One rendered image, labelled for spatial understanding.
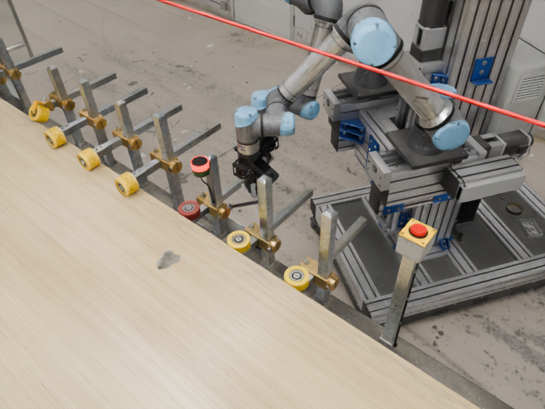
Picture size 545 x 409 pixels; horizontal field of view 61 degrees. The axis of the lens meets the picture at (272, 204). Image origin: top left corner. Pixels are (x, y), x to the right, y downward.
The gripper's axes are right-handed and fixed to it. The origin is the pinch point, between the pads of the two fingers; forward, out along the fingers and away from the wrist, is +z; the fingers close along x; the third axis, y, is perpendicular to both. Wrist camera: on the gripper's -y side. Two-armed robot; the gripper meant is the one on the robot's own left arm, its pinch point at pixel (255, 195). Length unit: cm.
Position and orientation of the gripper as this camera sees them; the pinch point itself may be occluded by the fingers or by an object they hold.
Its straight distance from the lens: 169.1
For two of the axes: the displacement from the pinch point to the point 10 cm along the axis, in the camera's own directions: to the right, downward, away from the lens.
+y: -7.7, -4.3, 4.8
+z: 0.3, 7.3, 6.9
